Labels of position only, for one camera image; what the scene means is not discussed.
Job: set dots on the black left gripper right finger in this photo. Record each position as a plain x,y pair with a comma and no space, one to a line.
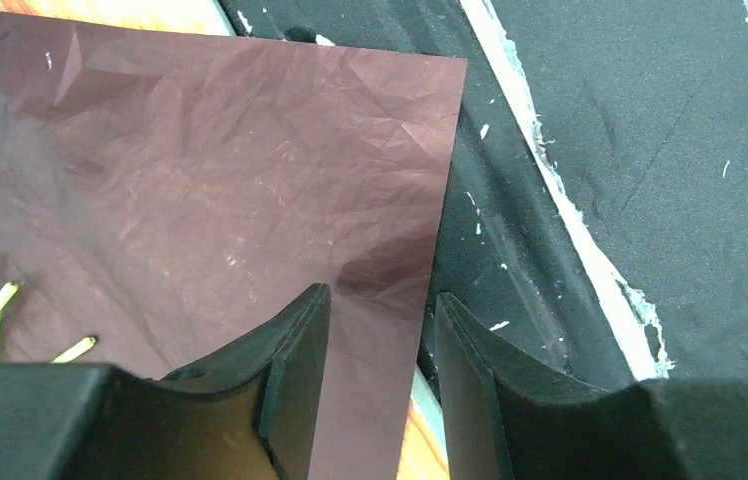
507,415

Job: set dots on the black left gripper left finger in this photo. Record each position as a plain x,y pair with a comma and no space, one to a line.
246,411

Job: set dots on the dark red wrapping paper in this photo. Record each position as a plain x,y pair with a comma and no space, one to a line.
167,193

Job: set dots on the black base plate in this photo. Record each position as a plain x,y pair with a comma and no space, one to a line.
597,213

